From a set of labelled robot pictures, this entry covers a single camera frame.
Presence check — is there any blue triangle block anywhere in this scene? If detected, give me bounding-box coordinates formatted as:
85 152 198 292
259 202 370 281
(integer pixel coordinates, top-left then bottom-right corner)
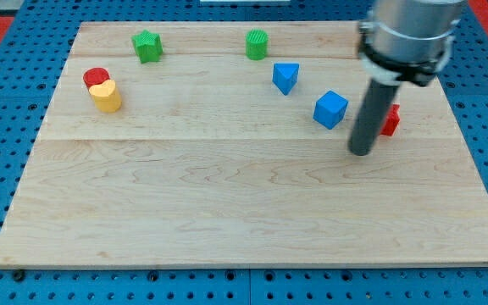
272 63 300 96

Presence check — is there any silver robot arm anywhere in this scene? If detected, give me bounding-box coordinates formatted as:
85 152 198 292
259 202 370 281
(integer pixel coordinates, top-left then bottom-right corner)
358 0 468 86

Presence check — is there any wooden board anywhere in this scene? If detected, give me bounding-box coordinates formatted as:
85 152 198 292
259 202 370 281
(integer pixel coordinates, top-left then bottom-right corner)
0 22 488 270

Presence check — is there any blue cube block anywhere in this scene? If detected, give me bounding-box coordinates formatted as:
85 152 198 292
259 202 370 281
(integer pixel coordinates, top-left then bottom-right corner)
313 91 348 130

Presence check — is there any green cylinder block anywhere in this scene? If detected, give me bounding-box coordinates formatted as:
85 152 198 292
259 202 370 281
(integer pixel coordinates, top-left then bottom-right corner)
246 29 269 60

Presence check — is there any green star block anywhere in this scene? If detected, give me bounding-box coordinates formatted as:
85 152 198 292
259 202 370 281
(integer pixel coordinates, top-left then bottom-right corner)
131 30 163 64

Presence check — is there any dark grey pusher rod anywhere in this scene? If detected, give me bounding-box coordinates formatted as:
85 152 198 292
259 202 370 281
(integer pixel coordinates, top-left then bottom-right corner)
348 79 400 156

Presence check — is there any yellow heart block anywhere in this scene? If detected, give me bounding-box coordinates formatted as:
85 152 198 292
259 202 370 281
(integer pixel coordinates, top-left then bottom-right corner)
89 80 122 113

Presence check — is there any red cylinder block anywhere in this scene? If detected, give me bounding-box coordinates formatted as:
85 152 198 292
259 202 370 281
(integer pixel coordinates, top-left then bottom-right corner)
82 67 110 89

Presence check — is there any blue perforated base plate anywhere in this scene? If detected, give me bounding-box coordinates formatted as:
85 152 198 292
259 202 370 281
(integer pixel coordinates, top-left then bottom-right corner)
0 1 488 304

